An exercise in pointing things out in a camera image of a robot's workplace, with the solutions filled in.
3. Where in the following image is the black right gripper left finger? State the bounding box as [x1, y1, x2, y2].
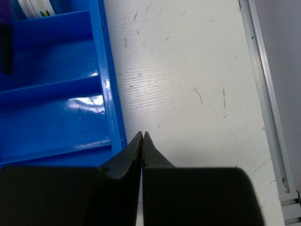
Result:
[0, 132, 143, 226]

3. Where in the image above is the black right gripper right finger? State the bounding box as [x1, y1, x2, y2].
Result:
[142, 133, 264, 226]

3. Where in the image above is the purple cap black highlighter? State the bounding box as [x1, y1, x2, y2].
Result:
[0, 0, 13, 75]

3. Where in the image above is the blue compartment tray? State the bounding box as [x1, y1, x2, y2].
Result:
[0, 0, 127, 167]

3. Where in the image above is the aluminium table edge rail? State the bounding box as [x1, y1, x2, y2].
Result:
[239, 0, 301, 226]

